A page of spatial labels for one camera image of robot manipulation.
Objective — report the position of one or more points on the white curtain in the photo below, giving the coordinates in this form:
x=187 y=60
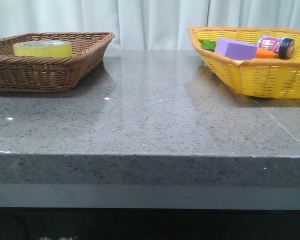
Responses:
x=144 y=24

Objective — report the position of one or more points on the purple foam block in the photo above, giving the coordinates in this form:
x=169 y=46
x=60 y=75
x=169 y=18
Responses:
x=235 y=49

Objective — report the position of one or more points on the yellow clear tape roll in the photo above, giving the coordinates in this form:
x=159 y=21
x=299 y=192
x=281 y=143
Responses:
x=43 y=48

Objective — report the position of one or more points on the brown wicker basket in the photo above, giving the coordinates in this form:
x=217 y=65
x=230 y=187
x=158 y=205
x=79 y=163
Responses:
x=43 y=74

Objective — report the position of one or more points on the purple labelled black-capped bottle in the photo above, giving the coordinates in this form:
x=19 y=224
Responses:
x=284 y=47

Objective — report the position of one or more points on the yellow woven basket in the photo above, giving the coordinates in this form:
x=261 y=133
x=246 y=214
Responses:
x=259 y=77

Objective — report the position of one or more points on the orange carrot toy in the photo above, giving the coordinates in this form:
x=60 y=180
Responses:
x=264 y=53

